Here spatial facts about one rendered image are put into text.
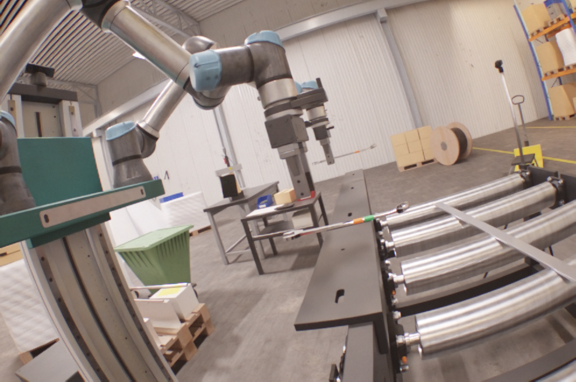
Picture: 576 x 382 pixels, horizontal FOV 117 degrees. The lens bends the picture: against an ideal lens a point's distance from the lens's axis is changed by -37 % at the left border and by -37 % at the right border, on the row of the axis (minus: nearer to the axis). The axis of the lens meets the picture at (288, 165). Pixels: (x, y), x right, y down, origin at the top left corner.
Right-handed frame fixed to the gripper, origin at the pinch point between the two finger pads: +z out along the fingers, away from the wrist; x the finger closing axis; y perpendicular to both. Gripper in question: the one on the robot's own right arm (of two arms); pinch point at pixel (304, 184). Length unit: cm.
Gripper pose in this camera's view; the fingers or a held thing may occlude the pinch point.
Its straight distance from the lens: 55.5
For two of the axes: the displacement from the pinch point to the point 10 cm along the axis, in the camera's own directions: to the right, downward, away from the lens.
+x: -2.4, 1.1, -9.7
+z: 2.8, 9.6, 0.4
